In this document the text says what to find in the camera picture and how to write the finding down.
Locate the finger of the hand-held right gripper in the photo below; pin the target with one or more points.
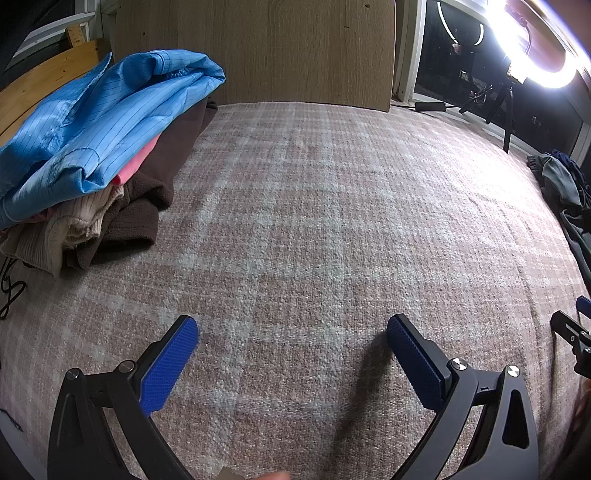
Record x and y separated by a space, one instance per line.
575 334
584 307

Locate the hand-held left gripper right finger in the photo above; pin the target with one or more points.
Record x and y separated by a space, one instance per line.
415 364

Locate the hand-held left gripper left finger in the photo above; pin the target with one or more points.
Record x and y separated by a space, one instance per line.
171 364

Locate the dark grey pants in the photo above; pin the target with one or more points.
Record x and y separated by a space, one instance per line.
556 180

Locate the navy garment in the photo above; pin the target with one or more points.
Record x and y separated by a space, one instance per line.
570 164

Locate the brown fleece garment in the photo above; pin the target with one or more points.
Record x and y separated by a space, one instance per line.
134 221

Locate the beige knit sweater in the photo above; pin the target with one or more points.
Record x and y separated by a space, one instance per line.
51 240

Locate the black tripod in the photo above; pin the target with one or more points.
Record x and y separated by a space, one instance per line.
508 129

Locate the pink garment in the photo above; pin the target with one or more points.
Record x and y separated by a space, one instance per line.
134 164

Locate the black power adapter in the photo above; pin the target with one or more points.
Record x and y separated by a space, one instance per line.
429 106

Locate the blue striped garment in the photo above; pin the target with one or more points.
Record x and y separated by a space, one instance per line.
115 115

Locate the wooden headboard panel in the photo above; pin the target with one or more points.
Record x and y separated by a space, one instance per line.
277 46

